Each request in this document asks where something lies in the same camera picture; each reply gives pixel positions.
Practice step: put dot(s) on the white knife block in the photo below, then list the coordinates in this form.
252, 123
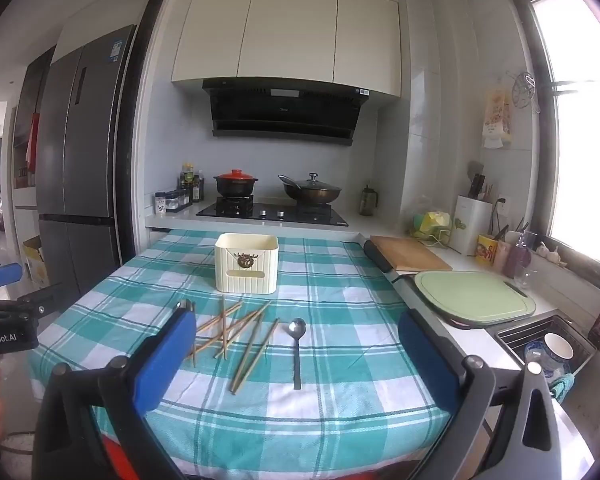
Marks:
470, 227

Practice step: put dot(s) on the white wall outlet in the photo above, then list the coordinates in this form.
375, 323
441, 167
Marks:
502, 200

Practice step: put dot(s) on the clear spice jar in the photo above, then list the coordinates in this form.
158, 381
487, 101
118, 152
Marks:
172, 201
180, 199
187, 197

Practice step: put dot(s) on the teal plaid tablecloth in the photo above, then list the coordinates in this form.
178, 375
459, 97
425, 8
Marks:
330, 285

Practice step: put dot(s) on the glass wok lid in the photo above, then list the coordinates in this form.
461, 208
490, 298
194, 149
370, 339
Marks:
310, 183

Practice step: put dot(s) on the black oblong pouch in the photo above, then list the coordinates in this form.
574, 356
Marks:
377, 256

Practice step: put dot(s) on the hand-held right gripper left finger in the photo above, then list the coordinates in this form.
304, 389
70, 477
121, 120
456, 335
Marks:
172, 355

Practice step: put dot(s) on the dark wok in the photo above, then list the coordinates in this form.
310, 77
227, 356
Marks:
310, 197

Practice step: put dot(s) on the black clay pot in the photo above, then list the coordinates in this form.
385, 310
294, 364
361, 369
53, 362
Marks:
235, 187

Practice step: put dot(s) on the dark sauce bottle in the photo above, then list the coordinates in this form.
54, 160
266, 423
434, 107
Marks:
183, 187
195, 192

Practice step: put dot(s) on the cardboard box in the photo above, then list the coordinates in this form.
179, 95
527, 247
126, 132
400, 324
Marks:
36, 265

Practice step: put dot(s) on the grey refrigerator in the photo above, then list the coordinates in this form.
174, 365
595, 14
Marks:
80, 160

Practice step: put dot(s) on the yellow green plastic bag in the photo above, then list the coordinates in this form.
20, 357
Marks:
432, 222

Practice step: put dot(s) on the hanging wall calendar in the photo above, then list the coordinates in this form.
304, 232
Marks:
497, 120

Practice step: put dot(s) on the wooden cutting board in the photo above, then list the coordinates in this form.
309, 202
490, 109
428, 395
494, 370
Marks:
410, 252

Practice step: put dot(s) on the white wall cabinet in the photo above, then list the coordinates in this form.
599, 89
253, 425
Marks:
285, 30

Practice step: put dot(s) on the window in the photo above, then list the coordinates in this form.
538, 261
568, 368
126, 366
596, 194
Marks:
590, 160

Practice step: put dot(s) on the white bowl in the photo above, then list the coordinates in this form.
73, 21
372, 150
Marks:
559, 350

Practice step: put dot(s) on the grey spatula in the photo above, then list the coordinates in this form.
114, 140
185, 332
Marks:
475, 170

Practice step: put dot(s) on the steel sink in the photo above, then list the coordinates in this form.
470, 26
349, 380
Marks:
517, 335

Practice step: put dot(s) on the cream ribbed utensil holder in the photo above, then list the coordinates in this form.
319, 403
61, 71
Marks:
245, 270

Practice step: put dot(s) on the blue patterned plate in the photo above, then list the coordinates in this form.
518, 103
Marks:
534, 357

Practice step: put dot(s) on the red hanging cloth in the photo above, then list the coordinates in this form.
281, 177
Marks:
33, 142

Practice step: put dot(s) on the green cutting board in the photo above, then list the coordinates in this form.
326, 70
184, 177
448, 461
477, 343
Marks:
472, 297

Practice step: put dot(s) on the black range hood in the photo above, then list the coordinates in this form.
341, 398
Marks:
285, 110

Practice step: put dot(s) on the yellow packet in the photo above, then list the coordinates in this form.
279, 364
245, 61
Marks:
486, 250

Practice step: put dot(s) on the labelled spice jar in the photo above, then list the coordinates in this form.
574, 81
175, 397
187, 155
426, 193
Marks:
161, 203

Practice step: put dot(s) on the red pot lid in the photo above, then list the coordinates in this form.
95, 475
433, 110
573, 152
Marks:
235, 175

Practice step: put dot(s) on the black gas cooktop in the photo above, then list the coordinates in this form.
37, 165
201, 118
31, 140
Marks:
280, 215

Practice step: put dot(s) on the green label sauce bottle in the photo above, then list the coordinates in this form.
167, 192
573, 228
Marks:
187, 177

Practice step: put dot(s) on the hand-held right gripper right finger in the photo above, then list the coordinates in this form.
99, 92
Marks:
425, 360

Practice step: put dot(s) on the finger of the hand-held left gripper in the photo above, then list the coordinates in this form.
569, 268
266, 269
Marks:
27, 305
2, 276

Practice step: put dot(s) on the teal dish cloth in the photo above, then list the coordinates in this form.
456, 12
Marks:
562, 387

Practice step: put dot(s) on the purple soap bottle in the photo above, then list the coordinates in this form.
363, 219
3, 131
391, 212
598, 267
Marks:
520, 260

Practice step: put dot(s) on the bunch of wooden chopsticks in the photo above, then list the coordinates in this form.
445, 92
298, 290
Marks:
225, 330

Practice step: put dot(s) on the garlic bulb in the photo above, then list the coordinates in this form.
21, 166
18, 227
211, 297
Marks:
549, 255

